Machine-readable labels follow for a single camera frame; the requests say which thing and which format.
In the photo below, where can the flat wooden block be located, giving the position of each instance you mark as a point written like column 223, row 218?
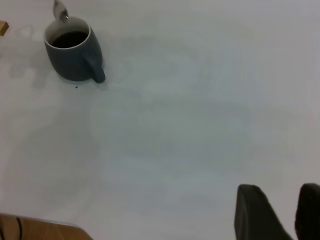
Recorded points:
column 3, row 28

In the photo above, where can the dark grey ceramic cup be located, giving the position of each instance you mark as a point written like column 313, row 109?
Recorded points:
column 70, row 62

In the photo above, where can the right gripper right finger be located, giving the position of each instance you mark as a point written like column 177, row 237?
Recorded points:
column 310, row 212

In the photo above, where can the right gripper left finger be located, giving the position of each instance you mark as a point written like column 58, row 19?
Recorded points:
column 255, row 217

